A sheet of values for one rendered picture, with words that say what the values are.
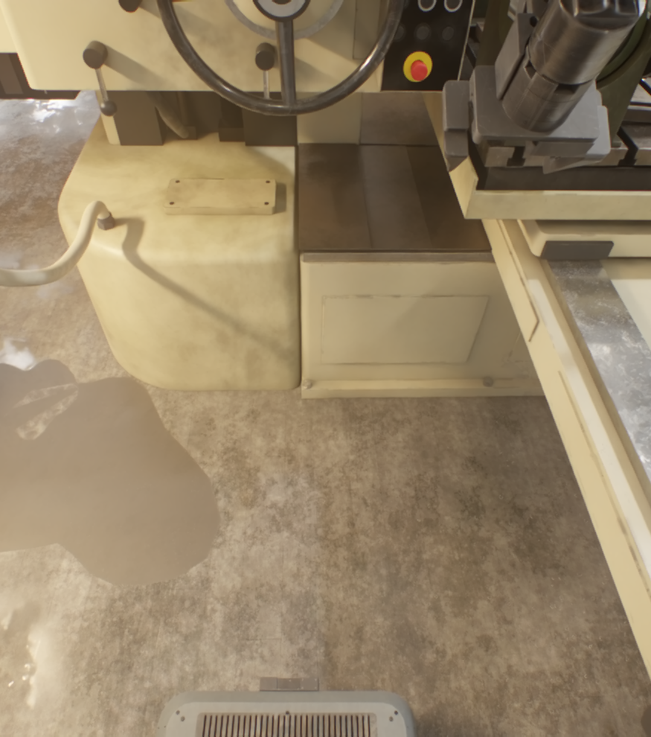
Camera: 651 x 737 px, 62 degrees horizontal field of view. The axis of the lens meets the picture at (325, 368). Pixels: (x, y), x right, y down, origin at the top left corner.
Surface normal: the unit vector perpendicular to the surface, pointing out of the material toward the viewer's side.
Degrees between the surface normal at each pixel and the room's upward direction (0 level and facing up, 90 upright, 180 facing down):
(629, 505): 0
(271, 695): 45
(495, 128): 30
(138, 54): 90
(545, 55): 106
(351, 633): 0
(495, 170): 90
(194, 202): 0
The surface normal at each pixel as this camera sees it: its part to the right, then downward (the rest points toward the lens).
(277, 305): 0.04, 0.76
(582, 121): 0.02, -0.18
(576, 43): -0.43, 0.89
